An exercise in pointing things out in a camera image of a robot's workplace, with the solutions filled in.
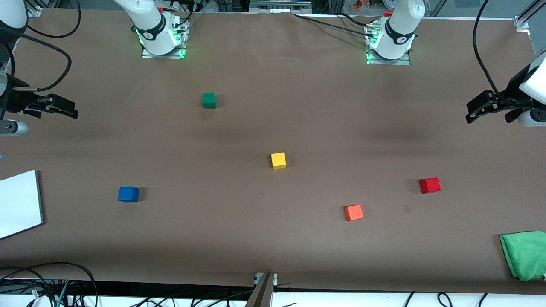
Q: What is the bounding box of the red wooden block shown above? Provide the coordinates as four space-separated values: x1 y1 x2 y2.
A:
419 177 441 194

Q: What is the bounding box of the blue wooden block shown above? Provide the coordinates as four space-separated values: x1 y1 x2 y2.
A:
118 186 140 203

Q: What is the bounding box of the white flat board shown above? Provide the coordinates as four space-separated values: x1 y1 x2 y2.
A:
0 170 44 240

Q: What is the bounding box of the green folded cloth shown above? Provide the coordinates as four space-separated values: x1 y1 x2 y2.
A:
500 231 546 281

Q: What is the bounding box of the orange wooden block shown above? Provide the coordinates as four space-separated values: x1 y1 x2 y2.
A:
345 204 365 222

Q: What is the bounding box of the brown table cover sheet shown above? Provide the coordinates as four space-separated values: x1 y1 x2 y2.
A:
0 9 546 295

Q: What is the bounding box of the white lower shelf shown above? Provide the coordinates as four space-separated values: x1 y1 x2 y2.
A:
0 292 546 307

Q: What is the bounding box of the dark metal strut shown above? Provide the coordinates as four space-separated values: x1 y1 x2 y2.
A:
245 273 276 307

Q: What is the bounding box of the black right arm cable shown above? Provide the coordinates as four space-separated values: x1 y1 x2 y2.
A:
0 0 81 92

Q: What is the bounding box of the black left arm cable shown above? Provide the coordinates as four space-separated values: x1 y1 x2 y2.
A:
473 0 519 107

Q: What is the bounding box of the aluminium frame profile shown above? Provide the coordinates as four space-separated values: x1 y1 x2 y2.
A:
514 0 546 29

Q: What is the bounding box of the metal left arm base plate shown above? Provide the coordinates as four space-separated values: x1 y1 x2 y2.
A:
366 23 411 65

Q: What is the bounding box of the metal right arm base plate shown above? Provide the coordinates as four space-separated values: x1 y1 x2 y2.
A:
141 19 187 59

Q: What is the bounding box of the black looped cable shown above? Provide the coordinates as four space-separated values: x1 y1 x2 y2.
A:
0 261 99 307

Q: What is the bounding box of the black cable to arm base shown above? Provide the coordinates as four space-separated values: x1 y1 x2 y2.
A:
292 13 376 38

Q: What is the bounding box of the teal cable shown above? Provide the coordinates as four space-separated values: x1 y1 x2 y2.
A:
55 281 71 307

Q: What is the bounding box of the grey metal rail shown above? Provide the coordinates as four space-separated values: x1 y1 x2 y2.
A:
250 0 312 12

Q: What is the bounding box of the small aluminium bracket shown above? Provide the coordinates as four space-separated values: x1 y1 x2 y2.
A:
254 272 278 286

